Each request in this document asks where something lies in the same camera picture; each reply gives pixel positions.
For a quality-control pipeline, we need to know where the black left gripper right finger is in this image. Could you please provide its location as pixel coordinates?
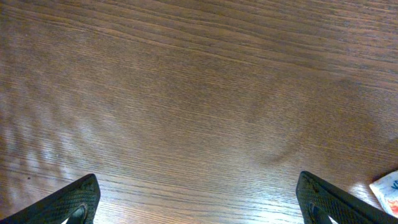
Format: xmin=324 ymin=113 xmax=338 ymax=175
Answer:
xmin=296 ymin=171 xmax=397 ymax=224

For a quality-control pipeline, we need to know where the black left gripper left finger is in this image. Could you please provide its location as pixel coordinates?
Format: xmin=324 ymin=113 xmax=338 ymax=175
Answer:
xmin=1 ymin=174 xmax=101 ymax=224

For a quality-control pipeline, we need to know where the small orange box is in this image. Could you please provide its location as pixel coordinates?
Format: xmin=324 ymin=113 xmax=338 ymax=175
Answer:
xmin=369 ymin=171 xmax=397 ymax=216

